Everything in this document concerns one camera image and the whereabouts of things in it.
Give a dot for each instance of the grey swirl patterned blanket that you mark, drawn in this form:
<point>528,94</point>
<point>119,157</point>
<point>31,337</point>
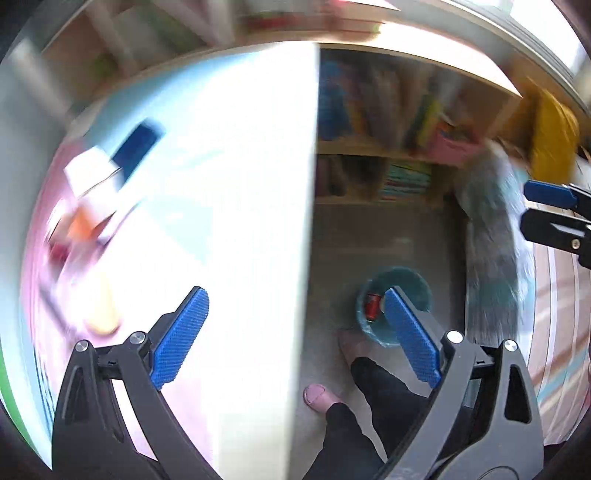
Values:
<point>494,230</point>

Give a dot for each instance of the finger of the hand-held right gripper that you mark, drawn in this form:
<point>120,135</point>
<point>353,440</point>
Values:
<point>549,193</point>
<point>554,226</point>

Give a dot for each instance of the white desk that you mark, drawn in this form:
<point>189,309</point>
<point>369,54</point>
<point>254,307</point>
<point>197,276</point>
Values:
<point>304,277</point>

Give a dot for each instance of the wooden bed headboard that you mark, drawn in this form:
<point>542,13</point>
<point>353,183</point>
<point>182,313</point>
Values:
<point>517,115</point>

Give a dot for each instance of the pink plastic basket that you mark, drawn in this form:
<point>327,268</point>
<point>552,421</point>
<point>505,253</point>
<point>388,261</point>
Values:
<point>455,145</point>

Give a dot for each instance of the white desktop shelf unit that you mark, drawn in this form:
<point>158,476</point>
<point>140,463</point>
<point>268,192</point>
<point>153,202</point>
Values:
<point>111,32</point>

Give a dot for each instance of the row of upright thin books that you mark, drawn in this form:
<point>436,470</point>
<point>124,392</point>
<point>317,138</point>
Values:
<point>425,120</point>

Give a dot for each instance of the wooden bookshelf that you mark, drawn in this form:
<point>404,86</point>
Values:
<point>351,148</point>

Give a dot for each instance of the teal round trash bin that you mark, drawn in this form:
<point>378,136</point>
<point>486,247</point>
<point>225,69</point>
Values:
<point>415,284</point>

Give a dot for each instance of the red drink can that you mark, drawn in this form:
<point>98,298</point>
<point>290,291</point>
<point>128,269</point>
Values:
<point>371,305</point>

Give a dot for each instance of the peach snack packet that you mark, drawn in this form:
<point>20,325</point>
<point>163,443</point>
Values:
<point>102,314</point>

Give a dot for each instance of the striped bed sheet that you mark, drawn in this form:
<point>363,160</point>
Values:
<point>558,323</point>

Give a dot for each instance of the yellow pillow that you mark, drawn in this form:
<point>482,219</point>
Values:
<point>554,134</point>

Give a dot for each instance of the dark blue plastic box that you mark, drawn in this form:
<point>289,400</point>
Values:
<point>138,147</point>

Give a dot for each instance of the white paper box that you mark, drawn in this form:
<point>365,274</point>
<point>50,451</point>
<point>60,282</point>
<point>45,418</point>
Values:
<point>87,173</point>

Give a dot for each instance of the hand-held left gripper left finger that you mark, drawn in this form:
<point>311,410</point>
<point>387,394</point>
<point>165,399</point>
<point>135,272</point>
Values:
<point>180,337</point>

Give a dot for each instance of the orange packet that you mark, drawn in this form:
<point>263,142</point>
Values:
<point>83,221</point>

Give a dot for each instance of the stack of teal books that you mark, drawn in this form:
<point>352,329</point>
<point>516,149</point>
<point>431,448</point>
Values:
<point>406,182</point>

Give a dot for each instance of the person's left leg black trousers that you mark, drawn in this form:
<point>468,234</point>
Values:
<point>346,443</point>

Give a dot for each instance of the person's right leg black trousers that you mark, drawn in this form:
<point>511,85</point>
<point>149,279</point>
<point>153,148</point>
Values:
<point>388,397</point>

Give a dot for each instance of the row of leaning picture books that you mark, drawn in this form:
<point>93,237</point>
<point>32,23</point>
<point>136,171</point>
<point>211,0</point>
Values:
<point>351,101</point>

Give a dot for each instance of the person's leg black trousers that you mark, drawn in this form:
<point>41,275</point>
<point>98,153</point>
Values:
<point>388,397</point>
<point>346,443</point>

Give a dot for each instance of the pink slipper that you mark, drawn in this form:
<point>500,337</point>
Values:
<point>355,346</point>
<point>318,397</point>

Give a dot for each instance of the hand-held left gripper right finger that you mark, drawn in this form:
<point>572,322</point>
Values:
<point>411,341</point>

